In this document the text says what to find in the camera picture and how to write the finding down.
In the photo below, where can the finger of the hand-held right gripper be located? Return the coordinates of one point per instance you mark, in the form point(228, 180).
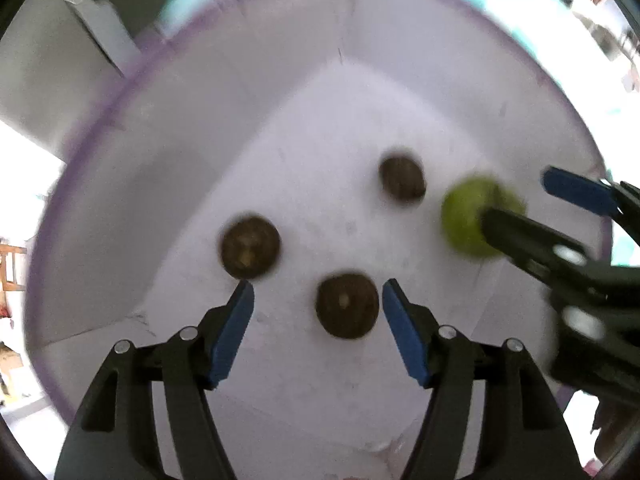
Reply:
point(577, 191)
point(525, 237)

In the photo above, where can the white cardboard box purple rim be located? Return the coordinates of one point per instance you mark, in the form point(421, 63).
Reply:
point(200, 160)

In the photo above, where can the dark brown round fruit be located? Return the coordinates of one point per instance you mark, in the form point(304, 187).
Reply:
point(402, 178)
point(250, 249)
point(346, 307)

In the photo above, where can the grey refrigerator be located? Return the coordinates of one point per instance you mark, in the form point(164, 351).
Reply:
point(50, 85)

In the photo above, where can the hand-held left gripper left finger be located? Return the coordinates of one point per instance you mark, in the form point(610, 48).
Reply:
point(231, 332)

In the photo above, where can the green tomato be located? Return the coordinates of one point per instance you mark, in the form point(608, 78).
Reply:
point(462, 215)

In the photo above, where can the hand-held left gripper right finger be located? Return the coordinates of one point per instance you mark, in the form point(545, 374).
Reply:
point(406, 335)

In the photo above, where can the wooden rack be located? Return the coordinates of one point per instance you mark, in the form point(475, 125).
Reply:
point(11, 265)

